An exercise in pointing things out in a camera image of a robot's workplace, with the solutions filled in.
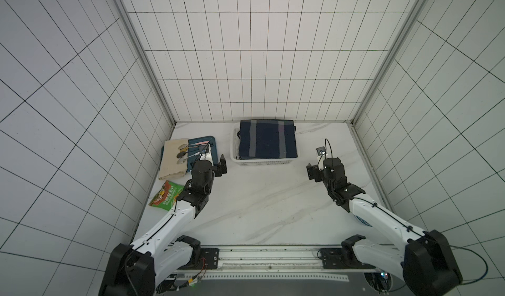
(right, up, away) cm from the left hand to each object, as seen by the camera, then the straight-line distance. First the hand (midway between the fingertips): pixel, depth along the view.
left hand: (211, 159), depth 84 cm
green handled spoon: (-20, 0, +19) cm, 28 cm away
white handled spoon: (-19, -3, +17) cm, 26 cm away
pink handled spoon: (-20, +5, +22) cm, 30 cm away
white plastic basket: (+9, +2, +12) cm, 16 cm away
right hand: (+46, -1, +2) cm, 46 cm away
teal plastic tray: (-12, +4, +16) cm, 21 cm away
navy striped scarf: (+26, +9, +11) cm, 29 cm away
